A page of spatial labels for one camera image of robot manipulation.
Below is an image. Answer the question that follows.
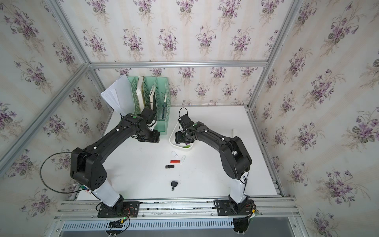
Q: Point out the white plastic storage box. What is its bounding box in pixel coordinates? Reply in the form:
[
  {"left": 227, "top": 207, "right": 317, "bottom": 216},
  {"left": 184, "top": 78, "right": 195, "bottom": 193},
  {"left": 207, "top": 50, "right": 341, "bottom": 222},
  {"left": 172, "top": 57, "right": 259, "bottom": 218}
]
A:
[{"left": 169, "top": 122, "right": 195, "bottom": 151}]

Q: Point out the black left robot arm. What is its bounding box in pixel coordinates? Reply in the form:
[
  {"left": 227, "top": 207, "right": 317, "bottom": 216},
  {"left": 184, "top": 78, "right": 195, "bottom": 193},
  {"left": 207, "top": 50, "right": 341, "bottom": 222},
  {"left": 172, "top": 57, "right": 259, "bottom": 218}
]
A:
[{"left": 70, "top": 108, "right": 160, "bottom": 212}]

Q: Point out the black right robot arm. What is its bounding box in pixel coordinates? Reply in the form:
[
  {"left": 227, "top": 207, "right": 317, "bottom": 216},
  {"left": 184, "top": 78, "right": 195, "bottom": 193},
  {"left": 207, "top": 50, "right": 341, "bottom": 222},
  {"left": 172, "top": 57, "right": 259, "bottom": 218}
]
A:
[{"left": 175, "top": 114, "right": 252, "bottom": 204}]

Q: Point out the white ribbed usb drive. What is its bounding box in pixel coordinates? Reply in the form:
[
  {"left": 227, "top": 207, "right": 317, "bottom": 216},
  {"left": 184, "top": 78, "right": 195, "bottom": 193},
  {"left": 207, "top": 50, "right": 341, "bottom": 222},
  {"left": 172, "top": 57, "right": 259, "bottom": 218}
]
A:
[{"left": 171, "top": 151, "right": 179, "bottom": 158}]

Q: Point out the beige notebook in organizer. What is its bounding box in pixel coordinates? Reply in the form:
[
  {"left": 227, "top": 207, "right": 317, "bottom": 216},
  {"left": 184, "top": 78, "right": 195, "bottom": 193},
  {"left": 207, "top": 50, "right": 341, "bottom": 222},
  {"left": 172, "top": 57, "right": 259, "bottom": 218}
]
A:
[{"left": 149, "top": 85, "right": 156, "bottom": 111}]

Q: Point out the green desk file organizer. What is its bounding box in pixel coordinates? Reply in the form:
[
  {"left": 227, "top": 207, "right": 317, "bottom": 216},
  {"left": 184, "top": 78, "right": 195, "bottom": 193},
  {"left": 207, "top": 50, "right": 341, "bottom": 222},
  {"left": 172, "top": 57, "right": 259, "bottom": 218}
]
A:
[{"left": 128, "top": 77, "right": 171, "bottom": 135}]

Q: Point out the white book in organizer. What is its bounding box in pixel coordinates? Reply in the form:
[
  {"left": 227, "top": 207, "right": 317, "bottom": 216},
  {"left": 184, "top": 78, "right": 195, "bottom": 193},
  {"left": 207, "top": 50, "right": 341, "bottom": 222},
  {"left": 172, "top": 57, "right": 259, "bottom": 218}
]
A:
[{"left": 136, "top": 76, "right": 145, "bottom": 111}]

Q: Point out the black car key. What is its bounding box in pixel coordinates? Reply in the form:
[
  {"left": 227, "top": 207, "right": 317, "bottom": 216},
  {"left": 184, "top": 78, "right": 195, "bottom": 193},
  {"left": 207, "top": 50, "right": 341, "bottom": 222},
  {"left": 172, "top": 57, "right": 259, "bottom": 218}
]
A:
[{"left": 171, "top": 181, "right": 178, "bottom": 191}]

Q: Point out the white paper stack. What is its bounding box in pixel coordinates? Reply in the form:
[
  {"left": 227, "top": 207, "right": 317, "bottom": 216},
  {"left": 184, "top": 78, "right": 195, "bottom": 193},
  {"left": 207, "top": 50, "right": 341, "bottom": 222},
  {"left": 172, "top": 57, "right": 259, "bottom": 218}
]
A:
[{"left": 100, "top": 75, "right": 135, "bottom": 116}]

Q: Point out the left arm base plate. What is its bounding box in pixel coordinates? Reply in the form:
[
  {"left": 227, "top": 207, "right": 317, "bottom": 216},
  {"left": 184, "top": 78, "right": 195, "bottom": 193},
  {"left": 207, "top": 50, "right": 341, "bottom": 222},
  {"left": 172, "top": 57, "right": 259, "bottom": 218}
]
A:
[{"left": 95, "top": 201, "right": 141, "bottom": 218}]

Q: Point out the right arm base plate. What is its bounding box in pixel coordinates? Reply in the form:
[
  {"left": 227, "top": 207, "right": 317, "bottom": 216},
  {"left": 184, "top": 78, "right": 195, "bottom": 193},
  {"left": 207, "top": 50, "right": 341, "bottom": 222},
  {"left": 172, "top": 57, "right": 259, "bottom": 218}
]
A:
[{"left": 214, "top": 197, "right": 257, "bottom": 216}]

